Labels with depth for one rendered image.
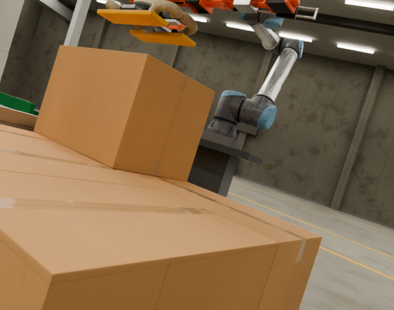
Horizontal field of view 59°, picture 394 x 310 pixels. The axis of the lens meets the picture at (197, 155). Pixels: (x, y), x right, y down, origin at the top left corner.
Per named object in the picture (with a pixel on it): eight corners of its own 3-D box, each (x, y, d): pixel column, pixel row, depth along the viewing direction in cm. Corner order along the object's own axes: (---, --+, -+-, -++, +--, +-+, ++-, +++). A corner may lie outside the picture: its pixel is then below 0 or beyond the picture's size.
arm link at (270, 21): (260, 29, 185) (268, 6, 185) (281, 32, 180) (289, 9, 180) (257, 21, 176) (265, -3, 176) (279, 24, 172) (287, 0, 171)
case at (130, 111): (32, 131, 153) (59, 44, 152) (106, 148, 184) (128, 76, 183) (112, 168, 116) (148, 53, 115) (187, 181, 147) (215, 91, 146)
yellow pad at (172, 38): (128, 32, 163) (131, 23, 163) (143, 42, 171) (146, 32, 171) (181, 37, 143) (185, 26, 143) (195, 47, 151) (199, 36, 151)
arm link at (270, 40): (269, 37, 242) (241, -4, 180) (286, 40, 237) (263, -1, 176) (264, 53, 244) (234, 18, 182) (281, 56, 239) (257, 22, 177)
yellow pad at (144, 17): (96, 13, 148) (99, 2, 148) (113, 24, 156) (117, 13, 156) (150, 15, 128) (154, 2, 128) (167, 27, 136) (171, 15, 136)
